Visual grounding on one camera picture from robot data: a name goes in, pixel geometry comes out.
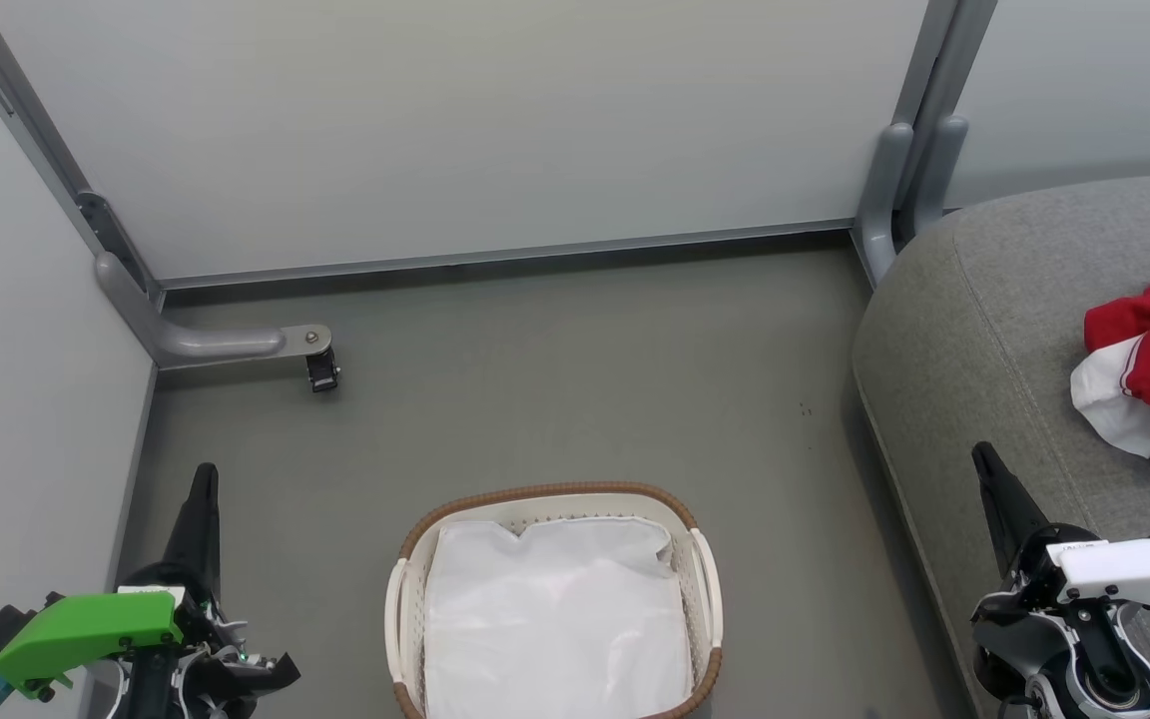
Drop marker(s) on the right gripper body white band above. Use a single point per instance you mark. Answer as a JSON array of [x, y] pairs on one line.
[[1124, 569]]

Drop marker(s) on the white cloth basket liner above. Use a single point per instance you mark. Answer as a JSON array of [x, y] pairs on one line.
[[555, 619]]

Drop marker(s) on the grey partition bottom rail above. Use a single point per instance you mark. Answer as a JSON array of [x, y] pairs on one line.
[[505, 255]]

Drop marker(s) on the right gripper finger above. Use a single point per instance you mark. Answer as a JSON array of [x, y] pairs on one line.
[[1009, 509]]

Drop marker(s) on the grey fabric sofa seat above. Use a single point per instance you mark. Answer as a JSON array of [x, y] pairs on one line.
[[974, 379]]

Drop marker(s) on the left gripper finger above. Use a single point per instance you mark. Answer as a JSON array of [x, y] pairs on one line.
[[266, 674], [201, 529]]

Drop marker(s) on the black caster wheel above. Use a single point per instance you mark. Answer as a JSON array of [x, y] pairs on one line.
[[322, 371]]

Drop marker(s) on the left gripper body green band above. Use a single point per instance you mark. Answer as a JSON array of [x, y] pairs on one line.
[[86, 629]]

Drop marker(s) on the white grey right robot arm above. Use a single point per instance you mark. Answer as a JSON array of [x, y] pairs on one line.
[[1104, 684]]

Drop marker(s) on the grey partition post bracket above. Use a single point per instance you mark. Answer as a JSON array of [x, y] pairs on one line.
[[884, 200]]

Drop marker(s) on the grey partition post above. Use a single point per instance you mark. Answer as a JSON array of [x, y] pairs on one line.
[[944, 70], [26, 110]]

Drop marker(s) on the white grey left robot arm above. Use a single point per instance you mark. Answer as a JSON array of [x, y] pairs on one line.
[[186, 709]]

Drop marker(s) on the white laundry basket brown rim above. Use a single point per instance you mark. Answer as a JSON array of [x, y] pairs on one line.
[[405, 619]]

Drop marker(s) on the grey partition foot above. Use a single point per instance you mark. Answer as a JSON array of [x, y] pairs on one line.
[[206, 343]]

